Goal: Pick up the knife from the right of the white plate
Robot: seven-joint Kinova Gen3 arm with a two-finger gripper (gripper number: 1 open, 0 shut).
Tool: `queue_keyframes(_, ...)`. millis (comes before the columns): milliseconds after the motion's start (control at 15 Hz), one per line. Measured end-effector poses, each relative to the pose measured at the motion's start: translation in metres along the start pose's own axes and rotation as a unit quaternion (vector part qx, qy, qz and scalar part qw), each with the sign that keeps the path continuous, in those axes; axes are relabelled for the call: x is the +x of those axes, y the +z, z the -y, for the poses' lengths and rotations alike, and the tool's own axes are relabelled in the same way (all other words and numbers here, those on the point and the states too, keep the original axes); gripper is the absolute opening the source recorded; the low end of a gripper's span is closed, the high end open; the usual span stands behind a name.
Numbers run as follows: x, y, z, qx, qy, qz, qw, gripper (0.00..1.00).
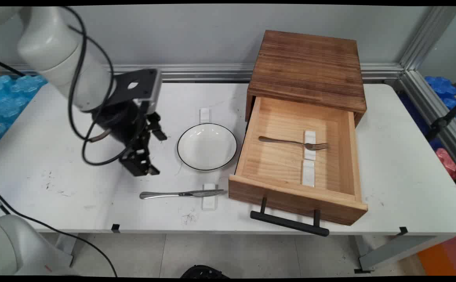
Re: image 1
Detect silver table knife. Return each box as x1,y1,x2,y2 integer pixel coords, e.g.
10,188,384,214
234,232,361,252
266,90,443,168
139,189,225,200

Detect dark wooden drawer cabinet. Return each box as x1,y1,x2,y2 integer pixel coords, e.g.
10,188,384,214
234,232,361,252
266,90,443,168
245,30,367,127

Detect black round object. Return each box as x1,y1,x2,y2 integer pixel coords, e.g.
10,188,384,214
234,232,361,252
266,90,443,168
180,265,230,279

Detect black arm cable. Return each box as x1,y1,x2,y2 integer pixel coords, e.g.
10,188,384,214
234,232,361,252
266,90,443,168
0,6,151,277
68,24,113,142

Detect pink plastic bag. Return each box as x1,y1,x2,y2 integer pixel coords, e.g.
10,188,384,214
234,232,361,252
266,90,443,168
436,148,456,180

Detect horizontal aluminium frame rail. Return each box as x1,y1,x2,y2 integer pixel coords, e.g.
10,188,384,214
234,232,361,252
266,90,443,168
0,63,405,83

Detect black drawer handle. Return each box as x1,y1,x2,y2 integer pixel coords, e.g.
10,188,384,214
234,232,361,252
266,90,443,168
250,197,330,237

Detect aluminium frame side rail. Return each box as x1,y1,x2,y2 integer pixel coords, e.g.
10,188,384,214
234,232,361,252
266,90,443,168
397,70,456,179

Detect blue bubble wrap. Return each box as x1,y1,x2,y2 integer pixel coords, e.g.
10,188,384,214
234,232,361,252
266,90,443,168
0,74,49,152
425,76,456,130

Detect black stand pole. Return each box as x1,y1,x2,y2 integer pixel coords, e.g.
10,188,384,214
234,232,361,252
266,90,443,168
425,83,456,142

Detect white plate black rim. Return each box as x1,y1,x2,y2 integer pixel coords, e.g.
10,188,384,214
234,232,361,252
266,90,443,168
177,123,238,172

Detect slanted aluminium frame post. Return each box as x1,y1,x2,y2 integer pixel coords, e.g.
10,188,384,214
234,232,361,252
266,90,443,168
400,6,456,72

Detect orange box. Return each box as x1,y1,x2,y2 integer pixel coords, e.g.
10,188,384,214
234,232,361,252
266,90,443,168
417,235,456,277

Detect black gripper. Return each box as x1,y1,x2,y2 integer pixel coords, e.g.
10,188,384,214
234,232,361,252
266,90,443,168
91,100,168,177

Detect light wooden drawer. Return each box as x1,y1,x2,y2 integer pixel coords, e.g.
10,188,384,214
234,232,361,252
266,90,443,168
228,96,369,226

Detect thin black background cable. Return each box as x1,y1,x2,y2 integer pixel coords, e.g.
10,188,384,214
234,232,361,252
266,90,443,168
0,56,26,77

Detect silver fork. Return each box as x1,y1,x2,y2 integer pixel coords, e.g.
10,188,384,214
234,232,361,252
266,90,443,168
258,136,330,151

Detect grey table leg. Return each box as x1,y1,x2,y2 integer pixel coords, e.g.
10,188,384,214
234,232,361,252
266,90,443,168
354,235,455,274
55,233,80,268

